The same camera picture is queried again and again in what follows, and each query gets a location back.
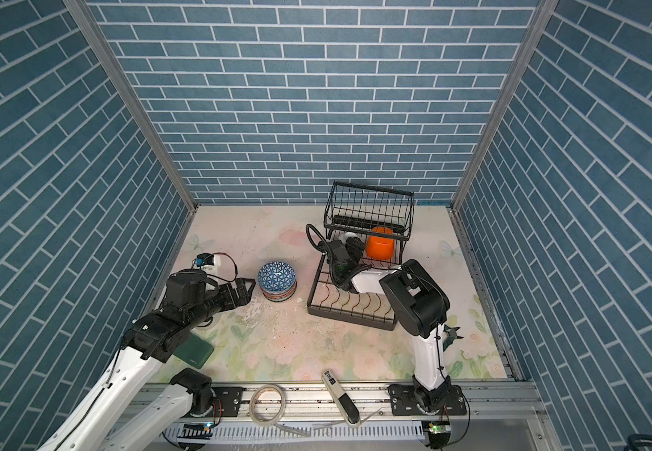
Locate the orange plastic bowl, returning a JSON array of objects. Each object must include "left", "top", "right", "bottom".
[{"left": 365, "top": 227, "right": 395, "bottom": 261}]

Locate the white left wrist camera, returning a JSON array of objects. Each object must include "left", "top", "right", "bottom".
[{"left": 192, "top": 252, "right": 233, "bottom": 275}]

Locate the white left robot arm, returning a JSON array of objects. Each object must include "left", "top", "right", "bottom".
[{"left": 41, "top": 269, "right": 257, "bottom": 450}]

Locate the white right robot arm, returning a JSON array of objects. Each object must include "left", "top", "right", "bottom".
[{"left": 315, "top": 237, "right": 469, "bottom": 415}]

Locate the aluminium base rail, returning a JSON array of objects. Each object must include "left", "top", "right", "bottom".
[{"left": 155, "top": 381, "right": 558, "bottom": 450}]

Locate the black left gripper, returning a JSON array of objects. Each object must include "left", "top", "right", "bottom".
[{"left": 185, "top": 276, "right": 258, "bottom": 332}]

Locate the black silver handheld scanner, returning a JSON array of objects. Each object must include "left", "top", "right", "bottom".
[{"left": 321, "top": 369, "right": 361, "bottom": 427}]

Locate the blue triangle patterned bowl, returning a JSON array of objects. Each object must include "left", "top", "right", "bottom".
[{"left": 258, "top": 261, "right": 297, "bottom": 293}]

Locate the aluminium corner post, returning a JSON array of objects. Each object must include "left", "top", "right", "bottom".
[
  {"left": 63, "top": 0, "right": 198, "bottom": 213},
  {"left": 452, "top": 0, "right": 558, "bottom": 212}
]

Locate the black wire dish rack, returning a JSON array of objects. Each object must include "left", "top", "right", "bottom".
[{"left": 306, "top": 182, "right": 415, "bottom": 331}]

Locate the dark green sponge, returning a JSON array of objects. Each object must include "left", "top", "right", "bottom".
[{"left": 173, "top": 334, "right": 215, "bottom": 369}]

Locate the aluminium corner post right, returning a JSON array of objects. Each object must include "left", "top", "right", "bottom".
[{"left": 452, "top": 0, "right": 558, "bottom": 212}]

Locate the coiled clear cable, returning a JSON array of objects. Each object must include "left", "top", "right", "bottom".
[{"left": 248, "top": 383, "right": 288, "bottom": 425}]

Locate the aluminium corner post left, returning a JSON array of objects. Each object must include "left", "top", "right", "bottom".
[{"left": 63, "top": 0, "right": 198, "bottom": 213}]

